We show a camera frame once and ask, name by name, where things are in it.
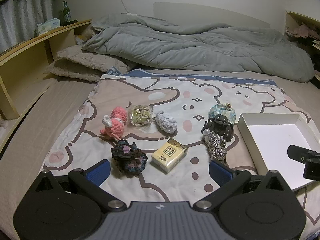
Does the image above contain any grey knitted scrunchie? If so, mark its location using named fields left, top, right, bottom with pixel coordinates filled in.
left=155, top=110, right=177, bottom=134

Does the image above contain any white cardboard box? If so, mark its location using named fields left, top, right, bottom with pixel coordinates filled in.
left=236, top=113, right=320, bottom=190

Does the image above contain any grey duvet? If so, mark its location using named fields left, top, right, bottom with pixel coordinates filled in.
left=82, top=14, right=314, bottom=83

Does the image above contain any pink crumpled cloth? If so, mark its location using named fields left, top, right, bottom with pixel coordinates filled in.
left=286, top=23, right=320, bottom=40

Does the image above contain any dark clothes pile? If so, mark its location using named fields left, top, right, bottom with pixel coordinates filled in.
left=305, top=47, right=320, bottom=64

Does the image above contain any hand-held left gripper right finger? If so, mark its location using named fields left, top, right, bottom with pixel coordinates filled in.
left=194, top=160, right=288, bottom=210

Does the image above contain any grey curtain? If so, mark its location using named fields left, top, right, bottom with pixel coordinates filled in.
left=0, top=0, right=62, bottom=53

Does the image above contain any green glass bottle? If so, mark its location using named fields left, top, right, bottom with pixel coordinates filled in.
left=61, top=0, right=72, bottom=27

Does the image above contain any tissue pack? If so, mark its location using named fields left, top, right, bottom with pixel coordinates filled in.
left=37, top=18, right=61, bottom=36

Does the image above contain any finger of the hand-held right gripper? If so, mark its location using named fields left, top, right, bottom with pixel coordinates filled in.
left=287, top=145, right=320, bottom=161
left=303, top=157, right=320, bottom=180

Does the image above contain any grey twisted rope with pearl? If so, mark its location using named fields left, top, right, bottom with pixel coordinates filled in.
left=204, top=129, right=228, bottom=165

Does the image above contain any black hair claw clip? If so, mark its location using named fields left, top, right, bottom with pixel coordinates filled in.
left=201, top=114, right=234, bottom=140

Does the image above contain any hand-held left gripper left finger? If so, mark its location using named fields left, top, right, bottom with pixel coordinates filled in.
left=32, top=159, right=125, bottom=210

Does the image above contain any yellow patterned small box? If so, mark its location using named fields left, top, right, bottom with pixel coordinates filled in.
left=151, top=138, right=188, bottom=173

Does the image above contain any bear printed blanket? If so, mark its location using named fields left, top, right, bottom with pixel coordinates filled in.
left=42, top=67, right=320, bottom=230

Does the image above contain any wooden bedside shelf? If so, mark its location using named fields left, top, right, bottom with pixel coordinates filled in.
left=0, top=19, right=93, bottom=150

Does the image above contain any blue floral fabric pouch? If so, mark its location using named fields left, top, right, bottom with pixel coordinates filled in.
left=209, top=102, right=237, bottom=125

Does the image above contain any clear bag of rubber bands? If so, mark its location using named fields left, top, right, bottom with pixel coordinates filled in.
left=129, top=104, right=153, bottom=127

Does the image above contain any dark crochet scrunchie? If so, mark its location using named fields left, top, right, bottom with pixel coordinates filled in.
left=111, top=140, right=148, bottom=174

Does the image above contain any wooden open cabinet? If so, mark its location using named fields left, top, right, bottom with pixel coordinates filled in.
left=285, top=10, right=320, bottom=81

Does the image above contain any beige fluffy pillow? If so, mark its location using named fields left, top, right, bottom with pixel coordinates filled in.
left=46, top=46, right=131, bottom=83

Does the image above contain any pink crochet ball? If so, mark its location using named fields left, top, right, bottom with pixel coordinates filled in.
left=111, top=106, right=129, bottom=120

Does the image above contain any white headboard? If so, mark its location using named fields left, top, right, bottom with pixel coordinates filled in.
left=153, top=2, right=272, bottom=28

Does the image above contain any pink crochet doll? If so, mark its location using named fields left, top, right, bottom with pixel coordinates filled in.
left=100, top=115, right=125, bottom=140

